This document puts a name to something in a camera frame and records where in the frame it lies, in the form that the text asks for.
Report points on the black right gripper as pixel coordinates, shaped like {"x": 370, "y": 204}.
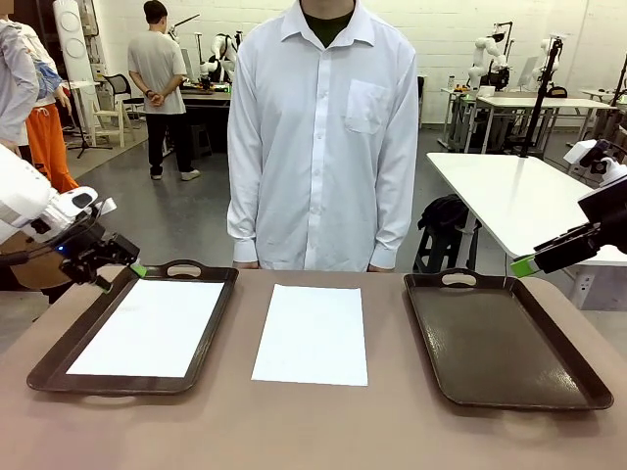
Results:
{"x": 610, "y": 215}

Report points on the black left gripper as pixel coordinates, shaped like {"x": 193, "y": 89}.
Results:
{"x": 98, "y": 245}

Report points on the white A4 paper sheet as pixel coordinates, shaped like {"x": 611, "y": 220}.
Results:
{"x": 147, "y": 328}
{"x": 311, "y": 338}

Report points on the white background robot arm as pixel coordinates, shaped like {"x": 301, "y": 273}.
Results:
{"x": 482, "y": 59}
{"x": 546, "y": 54}

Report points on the person's right forearm white sleeve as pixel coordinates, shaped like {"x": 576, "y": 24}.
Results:
{"x": 243, "y": 220}

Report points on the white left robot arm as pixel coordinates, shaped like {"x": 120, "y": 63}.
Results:
{"x": 19, "y": 196}

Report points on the person's left forearm white sleeve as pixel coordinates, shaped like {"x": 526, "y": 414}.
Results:
{"x": 394, "y": 220}

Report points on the person's right hand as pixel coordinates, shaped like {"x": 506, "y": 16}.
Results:
{"x": 248, "y": 266}

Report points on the person's left hand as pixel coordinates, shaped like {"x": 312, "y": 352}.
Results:
{"x": 379, "y": 268}

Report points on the white power socket box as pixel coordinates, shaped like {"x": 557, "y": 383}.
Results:
{"x": 586, "y": 291}

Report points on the large white table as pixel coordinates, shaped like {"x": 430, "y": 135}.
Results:
{"x": 490, "y": 186}

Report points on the black step stool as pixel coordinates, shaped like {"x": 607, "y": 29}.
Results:
{"x": 441, "y": 249}

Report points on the dark brown plastic tray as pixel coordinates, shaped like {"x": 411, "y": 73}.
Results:
{"x": 122, "y": 385}
{"x": 490, "y": 343}

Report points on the black floor tripod stand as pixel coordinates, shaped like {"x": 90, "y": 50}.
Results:
{"x": 85, "y": 142}

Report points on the black tripod pole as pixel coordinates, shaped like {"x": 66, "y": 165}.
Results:
{"x": 541, "y": 103}

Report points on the white folding chair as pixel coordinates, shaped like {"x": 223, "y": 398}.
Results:
{"x": 110, "y": 120}

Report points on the black plastic stool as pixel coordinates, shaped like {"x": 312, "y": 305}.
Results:
{"x": 200, "y": 139}

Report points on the black office chair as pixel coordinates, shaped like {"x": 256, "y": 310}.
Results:
{"x": 117, "y": 88}

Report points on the background workbench table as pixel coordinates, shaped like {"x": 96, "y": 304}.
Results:
{"x": 206, "y": 100}

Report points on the background person grey t-shirt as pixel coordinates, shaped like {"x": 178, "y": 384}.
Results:
{"x": 157, "y": 63}

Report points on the white standing air conditioner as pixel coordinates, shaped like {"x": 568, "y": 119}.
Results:
{"x": 73, "y": 49}

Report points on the person in white shirt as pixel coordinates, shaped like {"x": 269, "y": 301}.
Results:
{"x": 318, "y": 147}

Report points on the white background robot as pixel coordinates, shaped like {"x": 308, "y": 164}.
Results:
{"x": 223, "y": 54}

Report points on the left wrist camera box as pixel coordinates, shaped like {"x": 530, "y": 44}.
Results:
{"x": 105, "y": 205}

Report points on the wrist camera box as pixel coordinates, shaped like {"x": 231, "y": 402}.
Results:
{"x": 578, "y": 152}
{"x": 105, "y": 205}

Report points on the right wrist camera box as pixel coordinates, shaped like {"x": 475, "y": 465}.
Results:
{"x": 578, "y": 152}

